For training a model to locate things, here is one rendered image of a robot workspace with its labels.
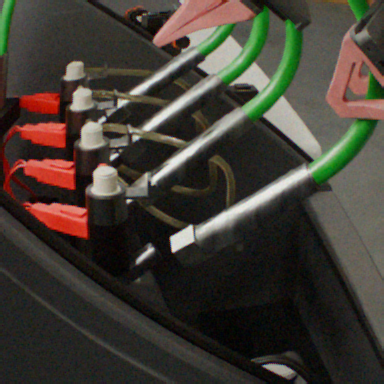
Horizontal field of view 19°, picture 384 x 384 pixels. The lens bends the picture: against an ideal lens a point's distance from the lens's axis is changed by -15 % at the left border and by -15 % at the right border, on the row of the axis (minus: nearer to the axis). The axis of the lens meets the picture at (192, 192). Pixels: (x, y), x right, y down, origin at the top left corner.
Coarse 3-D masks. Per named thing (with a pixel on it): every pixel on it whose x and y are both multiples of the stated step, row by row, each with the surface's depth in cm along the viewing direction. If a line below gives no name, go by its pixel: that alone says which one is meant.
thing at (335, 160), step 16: (352, 0) 64; (368, 80) 67; (368, 96) 68; (352, 128) 69; (368, 128) 68; (336, 144) 70; (352, 144) 69; (320, 160) 70; (336, 160) 70; (320, 176) 70
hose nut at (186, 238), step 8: (184, 232) 74; (192, 232) 74; (176, 240) 74; (184, 240) 74; (192, 240) 73; (176, 248) 74; (184, 248) 74; (192, 248) 74; (200, 248) 74; (176, 256) 74; (184, 256) 74; (192, 256) 74; (200, 256) 74; (208, 256) 74; (184, 264) 74; (192, 264) 74
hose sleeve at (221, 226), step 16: (288, 176) 71; (304, 176) 70; (256, 192) 72; (272, 192) 71; (288, 192) 71; (304, 192) 71; (240, 208) 72; (256, 208) 72; (272, 208) 72; (288, 208) 72; (208, 224) 73; (224, 224) 73; (240, 224) 72; (256, 224) 72; (208, 240) 73; (224, 240) 73
